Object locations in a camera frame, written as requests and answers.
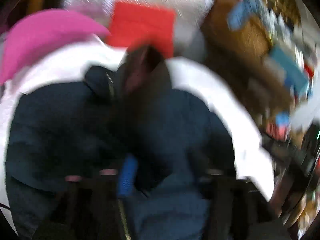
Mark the white bed blanket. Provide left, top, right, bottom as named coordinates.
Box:
left=0, top=33, right=276, bottom=208

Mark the light blue cloth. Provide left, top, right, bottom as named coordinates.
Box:
left=227, top=0, right=261, bottom=31

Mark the dark navy garment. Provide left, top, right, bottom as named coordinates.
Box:
left=5, top=46, right=235, bottom=239

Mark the pink pillow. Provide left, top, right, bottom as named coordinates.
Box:
left=1, top=9, right=110, bottom=85

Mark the red pillow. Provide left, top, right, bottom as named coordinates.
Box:
left=105, top=1, right=175, bottom=59

